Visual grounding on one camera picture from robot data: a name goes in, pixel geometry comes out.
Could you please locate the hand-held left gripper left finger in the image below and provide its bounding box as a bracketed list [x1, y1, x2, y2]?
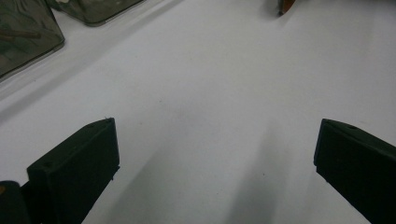
[26, 117, 121, 224]

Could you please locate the brown wooden spoon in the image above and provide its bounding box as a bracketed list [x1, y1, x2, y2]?
[277, 0, 297, 17]

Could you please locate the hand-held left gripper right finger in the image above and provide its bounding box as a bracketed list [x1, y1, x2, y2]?
[313, 118, 396, 224]

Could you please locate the smoky transparent plastic bin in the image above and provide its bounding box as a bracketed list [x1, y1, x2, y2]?
[0, 0, 66, 79]
[46, 0, 146, 27]

